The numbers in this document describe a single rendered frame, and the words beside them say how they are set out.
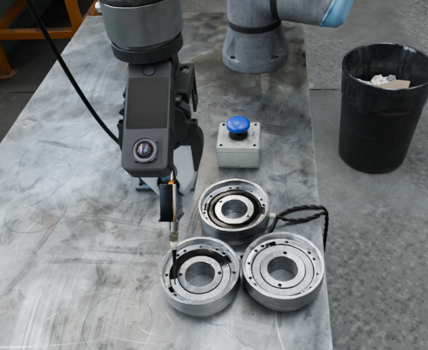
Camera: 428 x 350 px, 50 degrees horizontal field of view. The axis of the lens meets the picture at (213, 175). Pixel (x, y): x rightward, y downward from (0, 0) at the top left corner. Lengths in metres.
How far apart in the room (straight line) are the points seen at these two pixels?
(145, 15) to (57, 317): 0.41
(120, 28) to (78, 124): 0.54
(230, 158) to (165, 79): 0.35
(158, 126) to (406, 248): 1.42
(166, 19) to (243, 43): 0.60
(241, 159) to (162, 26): 0.39
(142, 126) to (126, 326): 0.29
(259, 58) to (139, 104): 0.61
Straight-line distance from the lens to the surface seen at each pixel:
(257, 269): 0.62
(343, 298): 1.60
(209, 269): 0.64
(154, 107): 0.45
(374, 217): 1.83
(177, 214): 0.57
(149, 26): 0.44
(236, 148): 0.77
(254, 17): 1.00
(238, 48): 1.04
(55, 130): 0.97
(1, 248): 0.78
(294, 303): 0.59
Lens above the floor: 1.33
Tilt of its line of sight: 43 degrees down
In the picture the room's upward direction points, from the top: 6 degrees counter-clockwise
